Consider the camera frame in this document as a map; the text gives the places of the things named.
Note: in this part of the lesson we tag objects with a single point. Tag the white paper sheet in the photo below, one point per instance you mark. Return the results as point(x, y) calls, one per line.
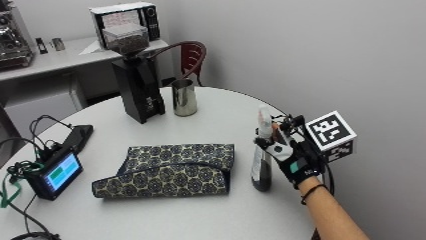
point(93, 48)

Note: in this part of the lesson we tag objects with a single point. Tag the black coffee grinder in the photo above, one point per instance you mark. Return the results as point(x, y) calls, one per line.
point(135, 78)

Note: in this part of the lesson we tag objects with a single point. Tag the red chair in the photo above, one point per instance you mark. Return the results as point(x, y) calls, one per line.
point(188, 60)

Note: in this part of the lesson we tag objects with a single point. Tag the dark spray bottle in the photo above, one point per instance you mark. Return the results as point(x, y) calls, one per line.
point(262, 160)

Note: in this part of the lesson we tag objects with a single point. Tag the black power bank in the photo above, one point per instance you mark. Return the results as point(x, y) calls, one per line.
point(77, 136)

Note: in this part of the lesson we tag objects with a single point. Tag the steel cup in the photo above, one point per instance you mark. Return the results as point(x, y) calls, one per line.
point(184, 97)

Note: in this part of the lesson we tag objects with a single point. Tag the white counter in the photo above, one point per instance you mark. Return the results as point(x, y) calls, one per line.
point(54, 66)

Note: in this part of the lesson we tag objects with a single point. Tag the espresso machine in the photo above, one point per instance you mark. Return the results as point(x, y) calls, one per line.
point(14, 36)

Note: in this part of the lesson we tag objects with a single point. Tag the small grey object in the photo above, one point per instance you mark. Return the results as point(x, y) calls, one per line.
point(58, 44)

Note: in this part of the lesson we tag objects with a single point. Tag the patterned folded cloth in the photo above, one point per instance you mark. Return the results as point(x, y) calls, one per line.
point(171, 170)

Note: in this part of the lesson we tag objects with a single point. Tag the small screen device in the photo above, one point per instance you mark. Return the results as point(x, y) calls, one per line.
point(58, 174)

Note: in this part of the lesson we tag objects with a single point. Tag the small black object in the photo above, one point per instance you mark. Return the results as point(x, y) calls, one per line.
point(42, 45)

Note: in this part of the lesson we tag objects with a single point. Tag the white marker cube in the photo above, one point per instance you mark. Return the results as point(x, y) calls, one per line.
point(334, 133)

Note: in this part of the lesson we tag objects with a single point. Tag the black microwave oven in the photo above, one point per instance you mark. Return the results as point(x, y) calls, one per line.
point(128, 21)

